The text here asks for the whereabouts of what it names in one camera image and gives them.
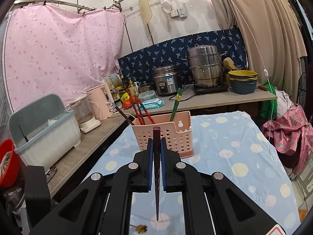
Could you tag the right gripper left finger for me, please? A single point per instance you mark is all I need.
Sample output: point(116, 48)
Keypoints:
point(101, 204)

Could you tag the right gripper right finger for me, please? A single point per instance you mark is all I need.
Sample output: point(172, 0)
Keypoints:
point(212, 204)

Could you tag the dark maroon chopstick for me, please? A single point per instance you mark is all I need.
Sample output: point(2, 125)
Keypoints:
point(124, 115)

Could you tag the red plastic bowl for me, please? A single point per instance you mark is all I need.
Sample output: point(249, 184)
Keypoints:
point(10, 164)

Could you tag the gold flower teaspoon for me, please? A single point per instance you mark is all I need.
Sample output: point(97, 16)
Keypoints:
point(140, 229)

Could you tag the blue planet-print tablecloth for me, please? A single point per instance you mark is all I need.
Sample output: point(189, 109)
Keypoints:
point(230, 143)

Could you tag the white dish rack box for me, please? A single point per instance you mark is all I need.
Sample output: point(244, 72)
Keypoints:
point(44, 131)

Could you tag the pink perforated utensil basket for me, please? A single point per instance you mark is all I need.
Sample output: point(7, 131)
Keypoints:
point(177, 133)

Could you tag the pink electric kettle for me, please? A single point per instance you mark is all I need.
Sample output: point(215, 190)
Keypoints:
point(101, 100)

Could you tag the white blender appliance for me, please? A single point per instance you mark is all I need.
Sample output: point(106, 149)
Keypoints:
point(84, 114)

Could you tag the red chopstick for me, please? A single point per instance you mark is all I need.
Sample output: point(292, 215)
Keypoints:
point(127, 90)
point(145, 110)

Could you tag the red tomato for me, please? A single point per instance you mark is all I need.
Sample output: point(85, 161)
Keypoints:
point(128, 101)

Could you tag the green cloth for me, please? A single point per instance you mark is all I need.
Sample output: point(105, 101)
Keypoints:
point(269, 107)

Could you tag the pink floral fabric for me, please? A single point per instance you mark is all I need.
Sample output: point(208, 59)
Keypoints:
point(291, 136)

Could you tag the blue wet wipes pack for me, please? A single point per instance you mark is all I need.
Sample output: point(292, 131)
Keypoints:
point(152, 103)

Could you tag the blue and yellow stacked bowls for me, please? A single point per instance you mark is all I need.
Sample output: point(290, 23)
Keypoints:
point(243, 81)

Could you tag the stainless steel rice cooker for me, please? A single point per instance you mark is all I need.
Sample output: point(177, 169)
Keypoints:
point(167, 80)

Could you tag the navy floral cloth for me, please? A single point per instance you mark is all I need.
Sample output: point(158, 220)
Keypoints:
point(139, 65)

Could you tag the large stainless steel pot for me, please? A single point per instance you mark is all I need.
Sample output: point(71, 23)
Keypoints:
point(206, 66)

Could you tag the pink dotted curtain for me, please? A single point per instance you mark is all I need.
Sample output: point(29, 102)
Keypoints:
point(49, 50)

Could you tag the beige hanging curtain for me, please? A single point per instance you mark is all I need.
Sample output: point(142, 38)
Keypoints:
point(272, 38)

